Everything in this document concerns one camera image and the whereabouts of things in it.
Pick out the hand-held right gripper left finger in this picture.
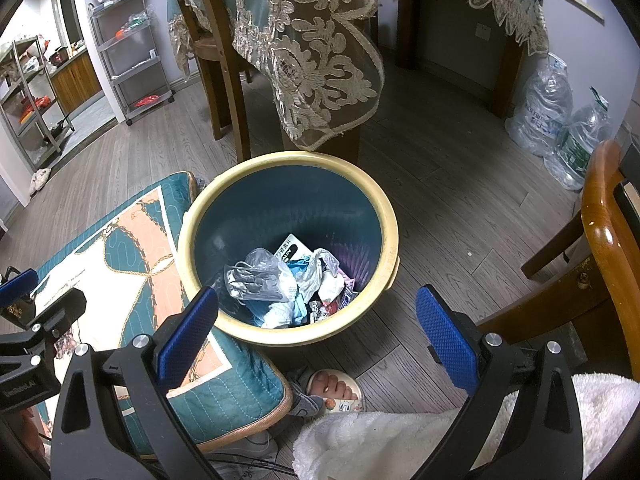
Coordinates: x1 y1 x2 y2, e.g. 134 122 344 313
50 286 221 480

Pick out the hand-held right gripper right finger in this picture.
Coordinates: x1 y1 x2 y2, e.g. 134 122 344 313
415 284 583 480

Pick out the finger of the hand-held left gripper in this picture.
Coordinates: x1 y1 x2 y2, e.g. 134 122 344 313
0 267 40 306
22 287 88 341

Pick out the clear plastic bag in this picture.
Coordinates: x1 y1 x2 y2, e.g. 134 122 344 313
224 247 296 303

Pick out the red and white snack packet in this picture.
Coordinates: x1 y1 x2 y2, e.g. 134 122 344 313
320 285 353 316

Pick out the white and green medicine box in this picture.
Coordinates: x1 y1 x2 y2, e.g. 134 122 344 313
274 232 313 267

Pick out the white plastic bag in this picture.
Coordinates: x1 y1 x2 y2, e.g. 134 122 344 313
295 249 341 301

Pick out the teal bin with yellow rim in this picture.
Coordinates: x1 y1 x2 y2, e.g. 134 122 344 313
177 151 401 347

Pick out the printed teal and beige mat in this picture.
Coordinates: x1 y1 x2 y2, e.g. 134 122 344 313
0 171 293 461

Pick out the pale fluffy slipper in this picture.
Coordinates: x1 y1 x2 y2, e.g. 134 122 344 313
27 167 53 196

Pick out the foot in sandal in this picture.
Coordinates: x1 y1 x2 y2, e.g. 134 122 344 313
300 367 368 416

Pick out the white fleece garment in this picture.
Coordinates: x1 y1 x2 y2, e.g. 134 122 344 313
292 372 640 480

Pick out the person's foot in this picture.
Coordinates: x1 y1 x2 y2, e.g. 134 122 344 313
307 369 361 403

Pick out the grey slipper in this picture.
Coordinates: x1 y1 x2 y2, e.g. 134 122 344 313
285 367 326 418

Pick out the curved wooden chair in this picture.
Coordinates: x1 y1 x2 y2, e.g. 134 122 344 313
475 140 640 376

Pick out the wooden kitchen cabinet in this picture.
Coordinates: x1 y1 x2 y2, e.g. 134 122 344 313
47 50 103 116

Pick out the large clear water bottle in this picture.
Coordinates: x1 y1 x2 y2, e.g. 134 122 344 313
544 91 613 191
505 52 575 157

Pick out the grey trolley rack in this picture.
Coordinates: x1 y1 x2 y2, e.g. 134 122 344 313
87 0 176 126

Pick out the wooden dining table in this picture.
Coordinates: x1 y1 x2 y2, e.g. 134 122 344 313
282 0 526 166

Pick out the black cable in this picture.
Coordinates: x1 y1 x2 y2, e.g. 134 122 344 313
207 452 298 478

